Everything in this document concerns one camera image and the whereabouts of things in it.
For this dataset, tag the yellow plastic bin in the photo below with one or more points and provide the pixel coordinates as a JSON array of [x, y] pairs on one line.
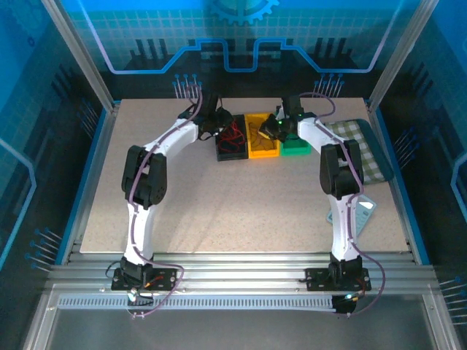
[[261, 154]]

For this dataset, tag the black plastic bin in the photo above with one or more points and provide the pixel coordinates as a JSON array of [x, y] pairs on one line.
[[233, 155]]

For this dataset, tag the green plastic bin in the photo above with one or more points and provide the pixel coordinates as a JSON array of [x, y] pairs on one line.
[[295, 147]]

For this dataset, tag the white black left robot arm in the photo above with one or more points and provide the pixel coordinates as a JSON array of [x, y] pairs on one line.
[[175, 135]]

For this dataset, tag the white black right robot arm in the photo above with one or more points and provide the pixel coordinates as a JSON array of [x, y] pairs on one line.
[[313, 131]]

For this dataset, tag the checkered teal pencil case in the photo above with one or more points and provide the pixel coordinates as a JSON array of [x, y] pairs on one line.
[[372, 146]]

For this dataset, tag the light blue calculator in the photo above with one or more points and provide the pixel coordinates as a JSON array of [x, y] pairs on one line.
[[365, 215]]

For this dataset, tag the small electronics board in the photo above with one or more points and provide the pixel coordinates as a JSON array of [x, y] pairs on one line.
[[346, 304], [136, 296]]

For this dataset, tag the aluminium frame post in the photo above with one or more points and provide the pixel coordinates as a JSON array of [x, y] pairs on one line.
[[401, 54], [78, 54]]

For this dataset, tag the aluminium rail frame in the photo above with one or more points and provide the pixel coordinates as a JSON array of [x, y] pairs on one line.
[[237, 270]]

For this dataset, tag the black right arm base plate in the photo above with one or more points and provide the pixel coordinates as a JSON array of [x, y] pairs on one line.
[[317, 279]]

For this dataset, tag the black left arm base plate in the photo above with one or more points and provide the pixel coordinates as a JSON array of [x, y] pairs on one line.
[[164, 279]]

